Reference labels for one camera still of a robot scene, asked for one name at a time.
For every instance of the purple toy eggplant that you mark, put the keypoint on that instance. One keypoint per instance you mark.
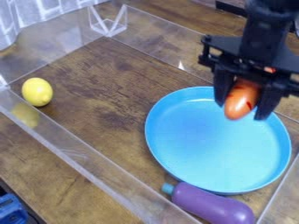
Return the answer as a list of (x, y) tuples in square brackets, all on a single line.
[(215, 209)]

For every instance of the clear acrylic enclosure walls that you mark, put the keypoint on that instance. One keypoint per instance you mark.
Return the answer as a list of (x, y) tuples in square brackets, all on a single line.
[(73, 156)]

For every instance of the blue round plate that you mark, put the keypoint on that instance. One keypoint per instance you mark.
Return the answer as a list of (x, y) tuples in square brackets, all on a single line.
[(227, 157)]

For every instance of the clear acrylic corner bracket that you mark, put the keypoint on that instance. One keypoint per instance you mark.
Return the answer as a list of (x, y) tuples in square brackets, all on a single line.
[(107, 27)]

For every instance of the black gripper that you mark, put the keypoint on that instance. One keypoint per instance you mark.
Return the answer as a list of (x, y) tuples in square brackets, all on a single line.
[(271, 75)]

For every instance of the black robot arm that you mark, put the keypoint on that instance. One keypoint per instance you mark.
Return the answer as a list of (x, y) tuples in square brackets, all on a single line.
[(270, 19)]

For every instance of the yellow toy lemon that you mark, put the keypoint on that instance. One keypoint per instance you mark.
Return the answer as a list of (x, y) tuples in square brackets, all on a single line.
[(37, 91)]

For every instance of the orange toy carrot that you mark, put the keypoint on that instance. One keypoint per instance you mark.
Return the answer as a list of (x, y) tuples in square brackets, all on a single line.
[(242, 99)]

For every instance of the blue plastic object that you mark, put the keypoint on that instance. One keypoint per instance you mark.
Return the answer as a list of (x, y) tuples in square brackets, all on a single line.
[(12, 212)]

